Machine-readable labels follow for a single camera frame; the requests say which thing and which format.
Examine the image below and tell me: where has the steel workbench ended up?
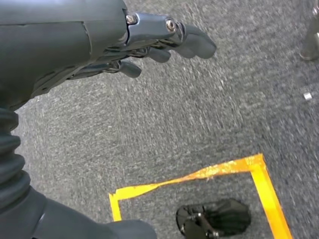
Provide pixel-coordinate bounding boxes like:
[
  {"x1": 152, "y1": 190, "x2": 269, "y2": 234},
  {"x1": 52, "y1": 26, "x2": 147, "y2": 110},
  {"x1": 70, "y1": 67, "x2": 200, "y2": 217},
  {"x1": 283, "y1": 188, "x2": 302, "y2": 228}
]
[{"x1": 299, "y1": 4, "x2": 319, "y2": 62}]

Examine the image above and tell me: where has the black robot foot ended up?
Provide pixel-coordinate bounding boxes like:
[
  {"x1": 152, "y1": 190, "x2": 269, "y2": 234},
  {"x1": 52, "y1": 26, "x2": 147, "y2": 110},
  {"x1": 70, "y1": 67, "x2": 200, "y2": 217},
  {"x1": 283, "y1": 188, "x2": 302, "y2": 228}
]
[{"x1": 175, "y1": 198, "x2": 252, "y2": 239}]

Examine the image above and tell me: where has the yellow floor tape outline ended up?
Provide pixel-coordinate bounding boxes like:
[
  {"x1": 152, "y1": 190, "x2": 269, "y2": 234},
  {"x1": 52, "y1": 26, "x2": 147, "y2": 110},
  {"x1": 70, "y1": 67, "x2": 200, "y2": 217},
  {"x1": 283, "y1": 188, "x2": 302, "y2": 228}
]
[{"x1": 109, "y1": 153, "x2": 293, "y2": 239}]

